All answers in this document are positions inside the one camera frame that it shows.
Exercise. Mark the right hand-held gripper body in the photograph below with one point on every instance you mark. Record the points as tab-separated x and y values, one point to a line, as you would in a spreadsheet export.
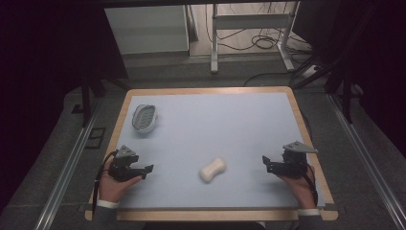
292	161

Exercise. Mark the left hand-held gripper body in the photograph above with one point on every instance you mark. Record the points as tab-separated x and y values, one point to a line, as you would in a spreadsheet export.
123	166

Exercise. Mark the grey oval soap dish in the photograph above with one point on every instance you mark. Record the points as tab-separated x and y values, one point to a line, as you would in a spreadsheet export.
145	118

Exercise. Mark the white soap bar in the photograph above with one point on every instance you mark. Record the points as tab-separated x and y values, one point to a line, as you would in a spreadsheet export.
213	169

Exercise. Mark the person's left hand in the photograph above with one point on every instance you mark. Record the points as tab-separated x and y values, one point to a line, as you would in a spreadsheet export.
115	186

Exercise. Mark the person's right hand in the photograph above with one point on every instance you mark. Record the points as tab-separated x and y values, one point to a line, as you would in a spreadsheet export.
298	188

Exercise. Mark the light blue table mat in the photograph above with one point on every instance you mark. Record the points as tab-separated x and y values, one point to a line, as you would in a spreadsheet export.
210	140

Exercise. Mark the black tripod stand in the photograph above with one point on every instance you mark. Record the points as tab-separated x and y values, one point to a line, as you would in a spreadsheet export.
92	83
338	76

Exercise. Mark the grey cabinet panel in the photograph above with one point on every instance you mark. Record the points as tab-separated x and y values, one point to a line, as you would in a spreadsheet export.
147	29

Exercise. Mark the aluminium rail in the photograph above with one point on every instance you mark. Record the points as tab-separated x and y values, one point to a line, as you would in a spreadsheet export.
367	159
63	174

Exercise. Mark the white metal desk frame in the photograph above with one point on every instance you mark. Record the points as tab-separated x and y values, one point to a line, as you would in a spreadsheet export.
252	22

